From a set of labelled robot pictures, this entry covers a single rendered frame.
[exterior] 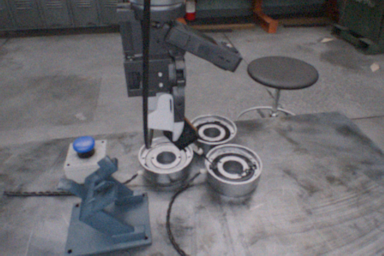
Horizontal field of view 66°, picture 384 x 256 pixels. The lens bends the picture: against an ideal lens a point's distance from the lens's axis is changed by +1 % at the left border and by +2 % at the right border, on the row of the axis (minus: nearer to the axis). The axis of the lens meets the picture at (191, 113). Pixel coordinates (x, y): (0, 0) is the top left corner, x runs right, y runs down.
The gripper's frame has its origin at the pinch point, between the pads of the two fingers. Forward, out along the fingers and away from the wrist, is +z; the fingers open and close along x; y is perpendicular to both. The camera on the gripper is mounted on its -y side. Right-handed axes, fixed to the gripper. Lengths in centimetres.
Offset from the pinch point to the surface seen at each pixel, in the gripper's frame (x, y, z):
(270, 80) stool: -68, -51, 31
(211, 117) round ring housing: -14.9, -10.0, 9.5
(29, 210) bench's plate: 1.5, 26.2, 13.2
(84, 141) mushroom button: -6.4, 16.6, 5.7
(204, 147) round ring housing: -5.7, -6.2, 10.1
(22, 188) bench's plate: -4.0, 28.7, 13.2
